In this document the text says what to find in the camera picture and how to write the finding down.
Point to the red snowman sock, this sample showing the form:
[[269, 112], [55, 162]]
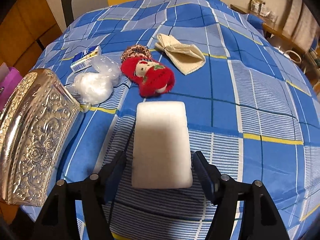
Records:
[[152, 77]]

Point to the wooden side table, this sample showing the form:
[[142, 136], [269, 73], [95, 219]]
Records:
[[271, 28]]

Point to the cream knitted cloth bundle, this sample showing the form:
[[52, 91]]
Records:
[[187, 58]]

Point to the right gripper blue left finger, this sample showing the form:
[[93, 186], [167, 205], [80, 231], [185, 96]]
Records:
[[110, 176]]

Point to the clear plastic bag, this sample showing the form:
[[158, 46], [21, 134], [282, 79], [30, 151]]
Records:
[[95, 88]]

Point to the blue plaid bed sheet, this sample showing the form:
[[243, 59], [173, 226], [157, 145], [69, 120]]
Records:
[[250, 110]]

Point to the purple cardboard box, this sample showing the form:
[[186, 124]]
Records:
[[10, 78]]

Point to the black headboard post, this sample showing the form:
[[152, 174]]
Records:
[[67, 11]]

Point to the white foam sponge block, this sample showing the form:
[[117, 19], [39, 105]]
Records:
[[161, 148]]

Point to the packets on side table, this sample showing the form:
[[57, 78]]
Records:
[[259, 7]]

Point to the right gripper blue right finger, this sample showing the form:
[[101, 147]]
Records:
[[208, 176]]

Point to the wooden wardrobe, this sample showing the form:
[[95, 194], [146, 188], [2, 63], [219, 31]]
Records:
[[27, 27]]

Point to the blue white tissue packet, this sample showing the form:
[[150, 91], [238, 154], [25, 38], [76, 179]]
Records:
[[84, 59]]

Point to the right floral curtain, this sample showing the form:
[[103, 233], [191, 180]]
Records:
[[301, 25]]

